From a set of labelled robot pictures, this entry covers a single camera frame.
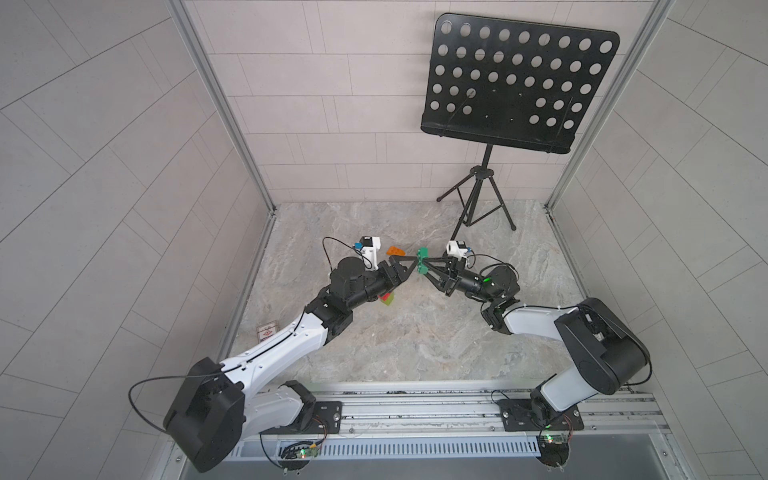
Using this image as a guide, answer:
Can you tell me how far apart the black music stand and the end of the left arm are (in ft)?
1.23

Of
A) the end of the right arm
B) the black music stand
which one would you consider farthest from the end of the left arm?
the black music stand

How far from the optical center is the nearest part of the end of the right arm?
2.12ft

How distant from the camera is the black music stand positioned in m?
0.63

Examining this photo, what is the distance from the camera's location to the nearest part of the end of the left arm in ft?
1.89

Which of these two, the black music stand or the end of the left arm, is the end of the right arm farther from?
the black music stand

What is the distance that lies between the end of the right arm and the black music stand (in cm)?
33
